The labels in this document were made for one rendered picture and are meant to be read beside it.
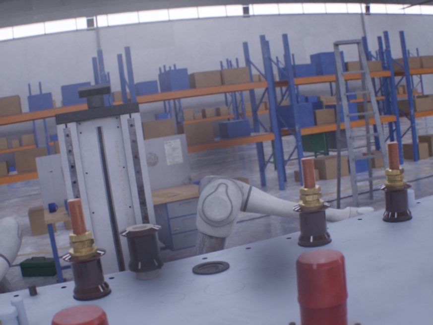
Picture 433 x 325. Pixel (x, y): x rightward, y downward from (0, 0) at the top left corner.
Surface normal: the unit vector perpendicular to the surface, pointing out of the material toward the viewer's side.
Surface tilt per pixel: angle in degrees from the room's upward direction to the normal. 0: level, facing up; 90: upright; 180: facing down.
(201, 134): 90
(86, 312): 4
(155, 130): 90
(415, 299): 0
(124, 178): 90
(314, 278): 89
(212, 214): 81
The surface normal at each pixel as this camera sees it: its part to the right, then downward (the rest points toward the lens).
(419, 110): 0.36, 0.06
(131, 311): -0.13, -0.99
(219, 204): -0.11, 0.04
